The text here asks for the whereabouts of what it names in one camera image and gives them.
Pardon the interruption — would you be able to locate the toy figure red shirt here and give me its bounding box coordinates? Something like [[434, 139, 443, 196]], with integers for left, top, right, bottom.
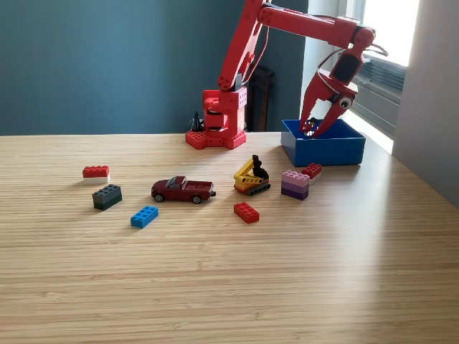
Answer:
[[304, 117, 319, 139]]

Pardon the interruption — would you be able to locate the dark red toy pickup truck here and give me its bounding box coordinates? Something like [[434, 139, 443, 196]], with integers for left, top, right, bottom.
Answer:
[[151, 175, 217, 205]]

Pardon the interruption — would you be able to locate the light blue brick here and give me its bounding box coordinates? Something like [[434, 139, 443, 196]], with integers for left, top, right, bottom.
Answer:
[[130, 205, 159, 229]]

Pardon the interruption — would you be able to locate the red on white brick stack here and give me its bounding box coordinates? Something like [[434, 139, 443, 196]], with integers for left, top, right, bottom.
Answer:
[[82, 165, 111, 186]]

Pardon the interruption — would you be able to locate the blue plastic bin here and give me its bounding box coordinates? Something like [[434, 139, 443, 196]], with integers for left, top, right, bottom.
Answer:
[[280, 118, 366, 168]]

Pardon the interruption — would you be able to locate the grey pleated window blind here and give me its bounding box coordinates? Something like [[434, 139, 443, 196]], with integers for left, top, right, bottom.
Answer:
[[353, 59, 408, 107]]

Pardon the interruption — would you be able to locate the black folding rack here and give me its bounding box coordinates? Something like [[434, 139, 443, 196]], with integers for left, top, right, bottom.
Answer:
[[245, 63, 276, 133]]

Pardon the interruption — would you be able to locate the small red on white bricks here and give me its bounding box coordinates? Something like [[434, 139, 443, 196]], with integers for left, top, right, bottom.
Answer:
[[301, 163, 323, 186]]

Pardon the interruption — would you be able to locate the pink and purple brick stack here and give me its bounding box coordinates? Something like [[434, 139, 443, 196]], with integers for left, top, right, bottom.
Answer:
[[280, 169, 311, 201]]

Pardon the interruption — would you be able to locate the small yellow toy digger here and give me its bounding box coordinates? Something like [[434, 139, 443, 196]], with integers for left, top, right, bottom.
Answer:
[[233, 154, 271, 197]]

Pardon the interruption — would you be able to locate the grey on dark green bricks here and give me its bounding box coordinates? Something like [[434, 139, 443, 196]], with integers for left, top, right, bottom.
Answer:
[[91, 183, 123, 211]]

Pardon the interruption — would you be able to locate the white window frame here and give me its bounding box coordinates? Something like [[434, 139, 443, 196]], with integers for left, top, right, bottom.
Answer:
[[329, 0, 420, 139]]

